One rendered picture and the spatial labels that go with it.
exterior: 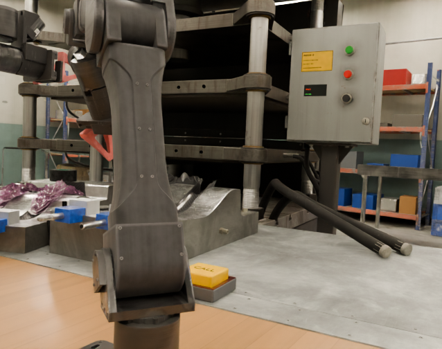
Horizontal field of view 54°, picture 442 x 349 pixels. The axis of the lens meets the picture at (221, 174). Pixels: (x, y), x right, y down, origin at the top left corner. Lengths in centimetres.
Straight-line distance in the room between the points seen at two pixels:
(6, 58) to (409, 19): 716
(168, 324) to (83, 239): 51
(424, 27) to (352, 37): 614
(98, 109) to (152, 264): 42
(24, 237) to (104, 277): 57
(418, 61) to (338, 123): 609
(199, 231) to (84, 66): 41
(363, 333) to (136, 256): 34
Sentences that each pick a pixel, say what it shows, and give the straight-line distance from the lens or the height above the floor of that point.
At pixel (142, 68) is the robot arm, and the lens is 48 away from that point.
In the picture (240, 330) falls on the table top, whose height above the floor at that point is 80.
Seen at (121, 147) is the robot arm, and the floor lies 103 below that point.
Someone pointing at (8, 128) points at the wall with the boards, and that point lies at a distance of 873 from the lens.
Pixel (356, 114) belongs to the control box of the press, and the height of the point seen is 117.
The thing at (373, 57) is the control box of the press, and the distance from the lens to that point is 155.
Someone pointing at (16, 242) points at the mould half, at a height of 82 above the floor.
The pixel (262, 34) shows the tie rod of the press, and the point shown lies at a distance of 154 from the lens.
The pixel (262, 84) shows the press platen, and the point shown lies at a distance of 149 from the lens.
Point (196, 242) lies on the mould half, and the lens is 94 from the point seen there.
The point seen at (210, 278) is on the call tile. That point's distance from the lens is 68.
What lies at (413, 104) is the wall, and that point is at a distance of 749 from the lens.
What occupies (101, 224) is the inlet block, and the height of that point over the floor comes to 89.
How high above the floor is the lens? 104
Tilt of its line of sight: 4 degrees down
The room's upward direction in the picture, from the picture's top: 3 degrees clockwise
